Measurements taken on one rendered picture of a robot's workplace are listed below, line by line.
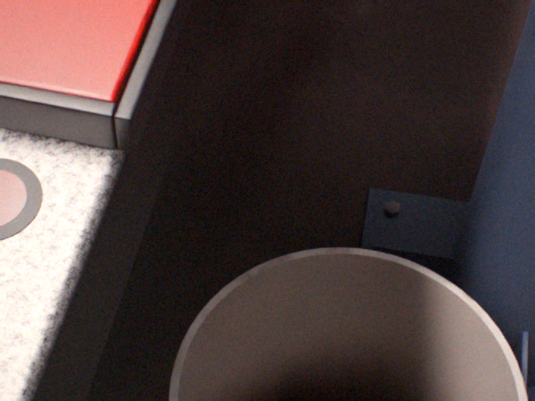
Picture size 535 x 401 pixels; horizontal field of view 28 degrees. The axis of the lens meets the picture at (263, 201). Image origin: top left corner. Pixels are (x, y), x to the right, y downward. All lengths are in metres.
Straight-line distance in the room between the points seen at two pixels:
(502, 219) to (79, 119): 0.79
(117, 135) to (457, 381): 0.75
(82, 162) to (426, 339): 0.74
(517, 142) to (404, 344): 0.23
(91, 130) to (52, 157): 0.02
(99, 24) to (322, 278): 0.67
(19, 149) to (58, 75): 0.03
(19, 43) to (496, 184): 0.77
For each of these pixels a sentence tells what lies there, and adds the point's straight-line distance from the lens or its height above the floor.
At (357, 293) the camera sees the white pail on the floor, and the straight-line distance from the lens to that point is 1.02.
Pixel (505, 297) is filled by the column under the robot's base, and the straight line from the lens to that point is 1.17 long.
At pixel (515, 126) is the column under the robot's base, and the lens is 1.00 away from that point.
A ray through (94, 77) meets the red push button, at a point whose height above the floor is 0.93.
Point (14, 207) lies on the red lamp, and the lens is 0.33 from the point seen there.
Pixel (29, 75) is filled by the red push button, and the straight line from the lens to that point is 0.34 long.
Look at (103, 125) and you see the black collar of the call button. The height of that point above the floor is 0.93.
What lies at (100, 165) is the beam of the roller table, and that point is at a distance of 0.33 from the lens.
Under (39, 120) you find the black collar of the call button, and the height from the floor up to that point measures 0.92.
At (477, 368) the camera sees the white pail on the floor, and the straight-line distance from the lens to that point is 1.00.
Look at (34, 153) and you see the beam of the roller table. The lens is 0.34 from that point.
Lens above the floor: 1.18
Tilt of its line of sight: 54 degrees down
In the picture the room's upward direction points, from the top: 3 degrees clockwise
